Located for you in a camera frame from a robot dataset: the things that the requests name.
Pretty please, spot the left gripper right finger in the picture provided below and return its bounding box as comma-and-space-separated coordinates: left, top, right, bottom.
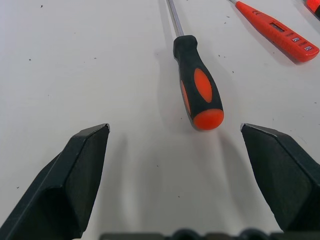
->
240, 122, 320, 235

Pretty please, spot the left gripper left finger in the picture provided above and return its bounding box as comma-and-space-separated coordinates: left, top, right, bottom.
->
0, 123, 111, 240

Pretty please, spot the black and orange screwdriver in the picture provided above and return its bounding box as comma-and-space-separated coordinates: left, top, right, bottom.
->
166, 0, 225, 131

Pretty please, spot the orange voltage tester pen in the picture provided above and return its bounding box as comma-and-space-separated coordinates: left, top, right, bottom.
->
228, 0, 320, 63

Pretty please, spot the red and black hand tool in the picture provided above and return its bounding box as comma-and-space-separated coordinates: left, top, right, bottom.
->
303, 0, 320, 21

